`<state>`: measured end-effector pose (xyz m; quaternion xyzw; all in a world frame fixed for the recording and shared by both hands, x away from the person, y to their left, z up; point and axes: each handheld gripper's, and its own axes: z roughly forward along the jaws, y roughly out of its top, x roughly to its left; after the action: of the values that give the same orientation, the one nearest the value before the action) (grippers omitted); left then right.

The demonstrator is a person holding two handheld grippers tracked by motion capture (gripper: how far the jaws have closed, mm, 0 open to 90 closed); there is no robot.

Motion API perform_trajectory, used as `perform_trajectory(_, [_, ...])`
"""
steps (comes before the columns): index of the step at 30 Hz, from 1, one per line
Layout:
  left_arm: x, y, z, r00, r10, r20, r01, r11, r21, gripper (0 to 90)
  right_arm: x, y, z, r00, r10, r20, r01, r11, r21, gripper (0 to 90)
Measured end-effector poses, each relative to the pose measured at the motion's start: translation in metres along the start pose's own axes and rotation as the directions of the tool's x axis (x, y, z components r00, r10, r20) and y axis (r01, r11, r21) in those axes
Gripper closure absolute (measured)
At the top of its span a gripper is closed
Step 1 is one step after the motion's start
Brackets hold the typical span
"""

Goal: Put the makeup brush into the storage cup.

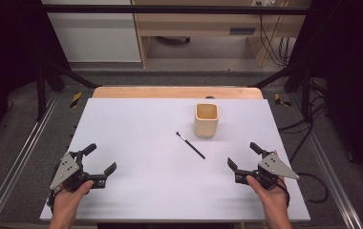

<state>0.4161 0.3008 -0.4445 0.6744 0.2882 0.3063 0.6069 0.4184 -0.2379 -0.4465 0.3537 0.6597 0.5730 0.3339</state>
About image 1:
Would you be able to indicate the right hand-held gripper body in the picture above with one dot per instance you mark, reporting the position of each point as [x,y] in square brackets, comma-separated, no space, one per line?
[276,167]

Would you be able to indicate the yellow black striped tape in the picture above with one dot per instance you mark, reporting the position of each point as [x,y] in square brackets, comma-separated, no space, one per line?
[75,99]
[280,100]

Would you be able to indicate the white power strip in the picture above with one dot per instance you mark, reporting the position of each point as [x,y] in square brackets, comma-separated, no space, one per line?
[265,3]

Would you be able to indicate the light wooden desk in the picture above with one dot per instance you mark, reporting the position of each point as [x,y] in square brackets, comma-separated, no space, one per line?
[202,25]

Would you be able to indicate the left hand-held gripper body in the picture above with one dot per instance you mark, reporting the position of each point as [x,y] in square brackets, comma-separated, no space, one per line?
[65,170]

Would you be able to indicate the white table cover sheet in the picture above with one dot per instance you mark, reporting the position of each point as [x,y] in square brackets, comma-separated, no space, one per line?
[138,143]

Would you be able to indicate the beige square cup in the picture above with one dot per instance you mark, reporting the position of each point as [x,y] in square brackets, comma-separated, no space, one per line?
[205,129]

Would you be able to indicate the white cabinet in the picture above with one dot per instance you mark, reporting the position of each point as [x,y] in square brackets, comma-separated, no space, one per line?
[93,35]

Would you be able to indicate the person's right hand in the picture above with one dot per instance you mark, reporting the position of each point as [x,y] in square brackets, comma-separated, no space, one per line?
[270,200]

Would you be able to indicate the black metal stand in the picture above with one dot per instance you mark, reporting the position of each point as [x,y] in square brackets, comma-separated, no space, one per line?
[41,92]
[307,92]

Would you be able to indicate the wooden table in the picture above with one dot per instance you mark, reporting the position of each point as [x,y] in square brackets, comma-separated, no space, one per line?
[157,92]

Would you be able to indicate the black curtain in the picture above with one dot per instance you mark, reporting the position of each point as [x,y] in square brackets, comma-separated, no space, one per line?
[7,63]
[351,79]

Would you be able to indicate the aluminium floor rail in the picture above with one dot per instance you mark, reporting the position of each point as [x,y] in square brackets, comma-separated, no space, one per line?
[335,181]
[14,168]

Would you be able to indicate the thin black brush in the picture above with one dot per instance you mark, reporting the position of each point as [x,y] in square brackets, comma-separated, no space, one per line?
[190,145]

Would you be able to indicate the black horizontal frame bar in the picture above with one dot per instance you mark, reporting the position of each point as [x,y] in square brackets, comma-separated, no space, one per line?
[176,9]

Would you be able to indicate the person's left hand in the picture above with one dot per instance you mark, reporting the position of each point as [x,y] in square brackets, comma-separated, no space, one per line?
[68,203]

